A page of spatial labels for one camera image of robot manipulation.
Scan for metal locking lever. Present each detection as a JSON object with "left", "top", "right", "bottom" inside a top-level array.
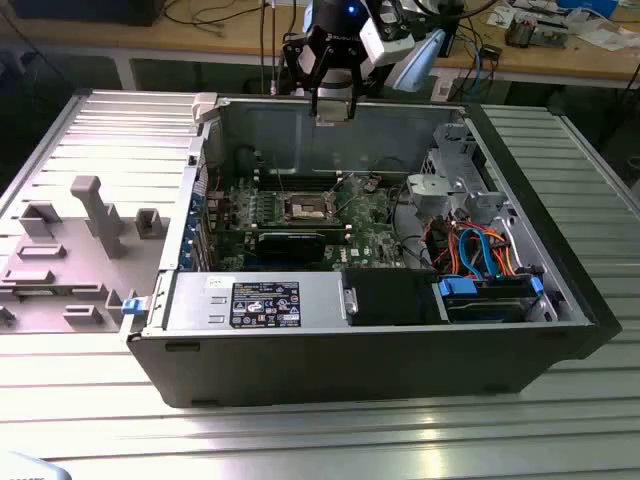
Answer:
[
  {"left": 274, "top": 153, "right": 289, "bottom": 195},
  {"left": 337, "top": 195, "right": 363, "bottom": 224}
]

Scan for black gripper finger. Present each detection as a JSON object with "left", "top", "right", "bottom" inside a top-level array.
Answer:
[
  {"left": 344, "top": 43, "right": 365, "bottom": 121},
  {"left": 280, "top": 29, "right": 332, "bottom": 119}
]

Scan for black tower box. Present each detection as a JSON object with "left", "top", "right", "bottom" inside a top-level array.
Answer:
[{"left": 435, "top": 0, "right": 466, "bottom": 60}]

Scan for silver drive cage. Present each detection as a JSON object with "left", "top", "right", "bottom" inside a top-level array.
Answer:
[{"left": 427, "top": 122, "right": 519, "bottom": 221}]

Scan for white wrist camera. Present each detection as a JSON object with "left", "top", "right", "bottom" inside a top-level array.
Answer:
[{"left": 359, "top": 16, "right": 417, "bottom": 70}]

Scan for black graphics card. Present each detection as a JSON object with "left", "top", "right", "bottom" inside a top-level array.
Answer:
[{"left": 256, "top": 229, "right": 327, "bottom": 262}]

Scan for hard disk in blue carrier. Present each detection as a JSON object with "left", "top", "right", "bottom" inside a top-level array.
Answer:
[{"left": 430, "top": 275, "right": 546, "bottom": 325}]

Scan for CPU socket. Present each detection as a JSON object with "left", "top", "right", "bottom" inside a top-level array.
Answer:
[{"left": 280, "top": 191, "right": 335, "bottom": 225}]

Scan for blue hanging cable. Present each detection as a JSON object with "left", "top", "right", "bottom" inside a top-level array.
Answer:
[{"left": 472, "top": 47, "right": 489, "bottom": 99}]

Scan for white papers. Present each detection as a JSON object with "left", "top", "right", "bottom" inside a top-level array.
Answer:
[{"left": 577, "top": 22, "right": 640, "bottom": 52}]

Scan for white printed sheet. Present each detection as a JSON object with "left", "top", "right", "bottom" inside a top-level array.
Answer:
[{"left": 430, "top": 69, "right": 455, "bottom": 101}]

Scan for grey parts rack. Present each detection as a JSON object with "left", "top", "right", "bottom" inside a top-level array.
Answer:
[{"left": 0, "top": 174, "right": 171, "bottom": 335}]

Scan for black rear fan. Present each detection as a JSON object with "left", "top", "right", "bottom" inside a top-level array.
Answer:
[{"left": 232, "top": 143, "right": 262, "bottom": 176}]

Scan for blue box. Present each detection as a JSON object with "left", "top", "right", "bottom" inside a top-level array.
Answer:
[{"left": 555, "top": 0, "right": 620, "bottom": 16}]

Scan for thin black wire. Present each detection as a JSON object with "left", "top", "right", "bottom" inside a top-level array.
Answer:
[{"left": 370, "top": 156, "right": 412, "bottom": 177}]

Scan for black monitor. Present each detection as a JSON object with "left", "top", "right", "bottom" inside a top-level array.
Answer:
[{"left": 8, "top": 0, "right": 162, "bottom": 27}]

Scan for copper coil component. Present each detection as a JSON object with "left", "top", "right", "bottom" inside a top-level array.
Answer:
[{"left": 503, "top": 13, "right": 535, "bottom": 50}]

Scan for pale grey case latch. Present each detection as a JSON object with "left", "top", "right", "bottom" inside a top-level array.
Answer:
[{"left": 191, "top": 92, "right": 222, "bottom": 125}]

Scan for black PC case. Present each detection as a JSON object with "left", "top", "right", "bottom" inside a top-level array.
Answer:
[{"left": 119, "top": 93, "right": 624, "bottom": 410}]

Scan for blue plastic latch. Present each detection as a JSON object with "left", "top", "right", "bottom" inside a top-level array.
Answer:
[{"left": 121, "top": 296, "right": 151, "bottom": 318}]

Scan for orange wire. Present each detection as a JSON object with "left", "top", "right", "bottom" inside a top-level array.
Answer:
[{"left": 479, "top": 228, "right": 517, "bottom": 277}]

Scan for silver metal bracket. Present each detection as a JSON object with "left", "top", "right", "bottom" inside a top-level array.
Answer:
[{"left": 405, "top": 173, "right": 451, "bottom": 217}]

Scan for silver green CPU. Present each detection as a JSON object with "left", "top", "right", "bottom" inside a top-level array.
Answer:
[{"left": 315, "top": 101, "right": 351, "bottom": 127}]

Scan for pale grey device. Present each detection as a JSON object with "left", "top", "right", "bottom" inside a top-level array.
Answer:
[{"left": 0, "top": 449, "right": 70, "bottom": 480}]

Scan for green motherboard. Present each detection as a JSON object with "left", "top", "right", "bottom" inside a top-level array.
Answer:
[{"left": 207, "top": 172, "right": 426, "bottom": 274}]

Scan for grey electronic device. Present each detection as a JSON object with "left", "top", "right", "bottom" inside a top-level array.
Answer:
[{"left": 530, "top": 17, "right": 571, "bottom": 50}]

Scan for wooden desk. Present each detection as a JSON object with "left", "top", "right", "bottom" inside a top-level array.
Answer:
[{"left": 0, "top": 0, "right": 640, "bottom": 91}]

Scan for white paper sheet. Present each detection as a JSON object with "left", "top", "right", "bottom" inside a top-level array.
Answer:
[{"left": 487, "top": 4, "right": 516, "bottom": 29}]

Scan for silver power supply unit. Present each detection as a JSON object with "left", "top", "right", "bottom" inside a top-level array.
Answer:
[{"left": 162, "top": 271, "right": 359, "bottom": 332}]

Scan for black sleeved wire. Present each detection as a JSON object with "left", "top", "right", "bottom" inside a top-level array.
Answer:
[{"left": 391, "top": 185, "right": 436, "bottom": 270}]

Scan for metal socket cover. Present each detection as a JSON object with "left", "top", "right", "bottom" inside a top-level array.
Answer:
[{"left": 324, "top": 173, "right": 362, "bottom": 224}]

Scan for blue wire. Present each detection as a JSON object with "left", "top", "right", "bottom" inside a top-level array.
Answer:
[{"left": 457, "top": 225, "right": 503, "bottom": 279}]

